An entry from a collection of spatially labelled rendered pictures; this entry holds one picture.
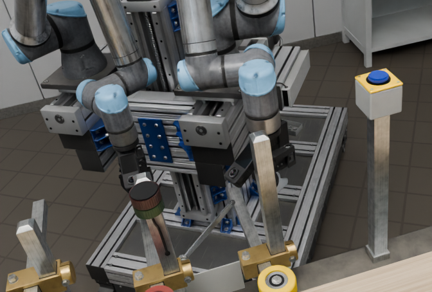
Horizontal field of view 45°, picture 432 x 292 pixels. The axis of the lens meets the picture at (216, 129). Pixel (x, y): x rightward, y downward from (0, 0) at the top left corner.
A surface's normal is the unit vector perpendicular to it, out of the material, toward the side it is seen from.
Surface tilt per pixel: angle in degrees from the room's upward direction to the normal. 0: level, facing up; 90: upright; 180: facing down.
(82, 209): 0
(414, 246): 0
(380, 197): 90
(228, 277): 90
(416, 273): 0
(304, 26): 90
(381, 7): 90
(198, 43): 69
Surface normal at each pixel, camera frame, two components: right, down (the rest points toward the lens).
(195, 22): -0.04, 0.23
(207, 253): -0.17, -0.81
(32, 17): 0.24, 0.93
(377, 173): 0.22, 0.52
